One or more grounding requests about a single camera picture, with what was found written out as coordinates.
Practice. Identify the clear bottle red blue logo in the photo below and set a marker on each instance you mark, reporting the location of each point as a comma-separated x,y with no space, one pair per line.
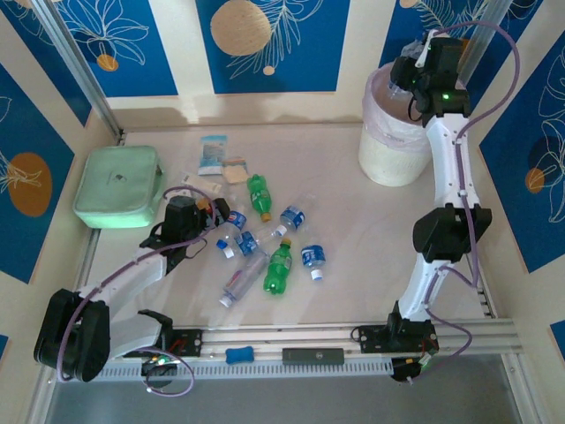
236,221

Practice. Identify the green plastic bottle yellow cap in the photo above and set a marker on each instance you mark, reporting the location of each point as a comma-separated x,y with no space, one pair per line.
258,194
278,269

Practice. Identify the clear bottle red blue label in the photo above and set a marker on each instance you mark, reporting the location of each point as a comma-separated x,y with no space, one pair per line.
243,280

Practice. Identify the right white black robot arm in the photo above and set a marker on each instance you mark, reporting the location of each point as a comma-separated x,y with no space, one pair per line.
446,154

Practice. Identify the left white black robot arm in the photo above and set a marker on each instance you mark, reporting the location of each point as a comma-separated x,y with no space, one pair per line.
132,278

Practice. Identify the pink plastic bin liner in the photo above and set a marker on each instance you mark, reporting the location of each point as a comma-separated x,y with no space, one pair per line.
388,134

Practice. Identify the white textured waste bin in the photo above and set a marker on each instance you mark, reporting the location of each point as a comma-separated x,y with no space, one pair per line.
388,163

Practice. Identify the small white printed packet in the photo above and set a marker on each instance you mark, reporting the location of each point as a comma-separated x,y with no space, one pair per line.
203,182

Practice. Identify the beige snack packet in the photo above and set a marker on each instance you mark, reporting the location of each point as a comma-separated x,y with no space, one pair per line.
236,172

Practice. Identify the blue wet wipes packet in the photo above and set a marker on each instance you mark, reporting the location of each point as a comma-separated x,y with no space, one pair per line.
214,150

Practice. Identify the light green zip pouch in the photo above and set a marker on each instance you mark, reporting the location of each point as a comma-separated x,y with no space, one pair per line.
115,185

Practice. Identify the blue bone-shaped object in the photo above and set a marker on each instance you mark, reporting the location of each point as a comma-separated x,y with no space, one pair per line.
239,355

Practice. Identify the dark grey bar device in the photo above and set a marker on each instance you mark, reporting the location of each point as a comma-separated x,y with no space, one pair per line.
313,356

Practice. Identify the grey metal panel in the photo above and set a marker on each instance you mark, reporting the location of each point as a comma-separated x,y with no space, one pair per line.
309,402

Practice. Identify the aluminium frame post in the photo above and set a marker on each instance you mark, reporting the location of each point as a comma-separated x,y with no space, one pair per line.
481,40
79,75

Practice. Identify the aluminium side rail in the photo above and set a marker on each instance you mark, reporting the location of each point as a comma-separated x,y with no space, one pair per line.
90,252
483,296

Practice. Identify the aluminium mounting rail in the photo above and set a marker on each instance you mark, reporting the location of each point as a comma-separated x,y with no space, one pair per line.
273,338

